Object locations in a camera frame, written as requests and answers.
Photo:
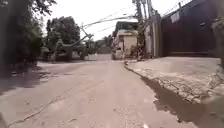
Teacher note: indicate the raised concrete apron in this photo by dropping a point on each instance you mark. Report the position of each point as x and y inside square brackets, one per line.
[173, 71]

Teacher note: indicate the leaning pole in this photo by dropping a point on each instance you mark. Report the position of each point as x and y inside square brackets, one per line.
[75, 41]

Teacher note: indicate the pale concrete wall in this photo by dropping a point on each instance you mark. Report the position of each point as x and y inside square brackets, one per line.
[151, 38]

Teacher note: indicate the robot's own part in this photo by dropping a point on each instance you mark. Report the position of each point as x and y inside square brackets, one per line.
[145, 126]

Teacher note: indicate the pale low wall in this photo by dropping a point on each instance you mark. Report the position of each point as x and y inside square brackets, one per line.
[98, 57]

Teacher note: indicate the dark metal gate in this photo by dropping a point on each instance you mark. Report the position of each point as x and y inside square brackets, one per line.
[186, 33]

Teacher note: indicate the dark roadside trees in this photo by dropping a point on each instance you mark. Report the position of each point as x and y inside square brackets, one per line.
[16, 36]

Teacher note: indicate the utility pole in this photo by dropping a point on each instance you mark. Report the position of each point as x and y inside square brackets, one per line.
[139, 20]

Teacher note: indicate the gutter puddle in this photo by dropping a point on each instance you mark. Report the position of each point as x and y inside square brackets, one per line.
[173, 103]

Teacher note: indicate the grey concrete road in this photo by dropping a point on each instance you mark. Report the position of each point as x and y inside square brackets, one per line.
[100, 100]

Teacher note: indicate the pale yellow building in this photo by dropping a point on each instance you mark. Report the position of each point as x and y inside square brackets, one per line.
[128, 40]

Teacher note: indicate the large green tree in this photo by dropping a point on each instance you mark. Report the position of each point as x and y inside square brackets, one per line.
[63, 30]

